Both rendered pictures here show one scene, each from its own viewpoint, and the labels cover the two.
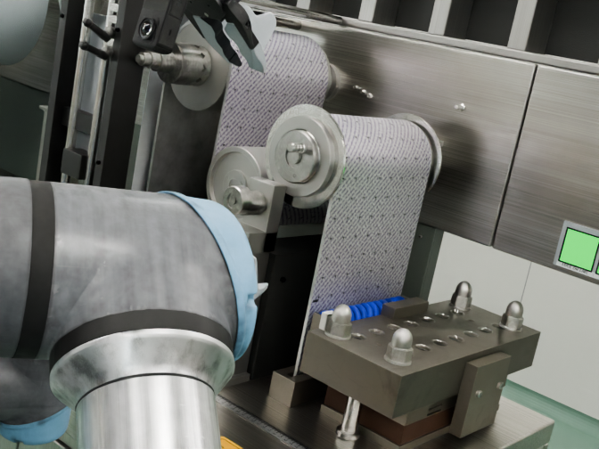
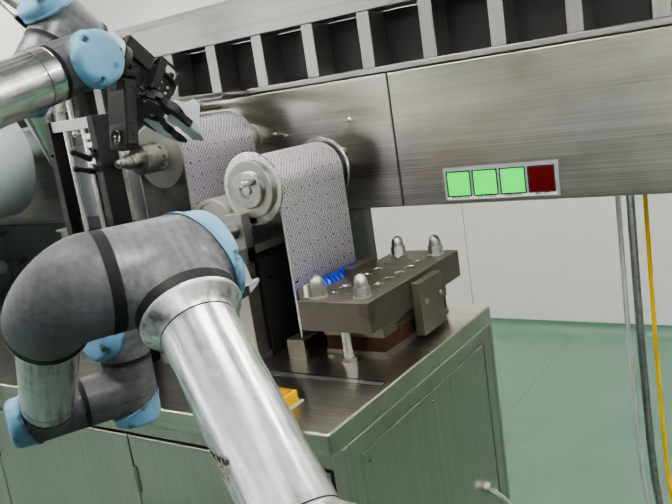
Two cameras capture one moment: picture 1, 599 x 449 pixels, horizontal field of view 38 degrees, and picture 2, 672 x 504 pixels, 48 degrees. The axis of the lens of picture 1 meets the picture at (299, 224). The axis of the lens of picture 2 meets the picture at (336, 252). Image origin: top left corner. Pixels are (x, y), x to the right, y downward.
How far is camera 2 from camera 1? 28 cm
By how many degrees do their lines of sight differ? 4
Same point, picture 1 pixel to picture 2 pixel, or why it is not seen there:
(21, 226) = (93, 253)
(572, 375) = (525, 295)
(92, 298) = (147, 279)
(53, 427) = (151, 409)
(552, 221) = (435, 172)
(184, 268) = (191, 247)
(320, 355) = (312, 314)
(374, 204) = (312, 204)
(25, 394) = (126, 393)
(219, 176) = not seen: hidden behind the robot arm
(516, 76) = (376, 85)
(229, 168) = not seen: hidden behind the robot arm
